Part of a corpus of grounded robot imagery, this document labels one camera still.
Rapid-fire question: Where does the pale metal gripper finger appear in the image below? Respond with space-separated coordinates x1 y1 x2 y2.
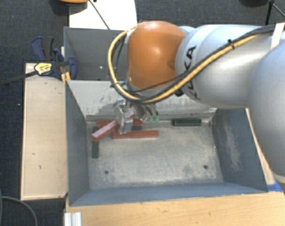
118 121 134 135
120 112 135 125

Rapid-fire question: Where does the red-brown block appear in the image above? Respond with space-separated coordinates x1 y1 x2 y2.
96 120 143 127
91 120 119 142
112 130 159 139

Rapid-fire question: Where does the dark green flat block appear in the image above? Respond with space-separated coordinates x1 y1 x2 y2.
172 118 202 127
91 125 100 159

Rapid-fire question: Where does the grey metal bin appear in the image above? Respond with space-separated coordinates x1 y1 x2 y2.
63 26 269 207

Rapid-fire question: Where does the pale wood flat board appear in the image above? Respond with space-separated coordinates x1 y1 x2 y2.
20 63 69 201

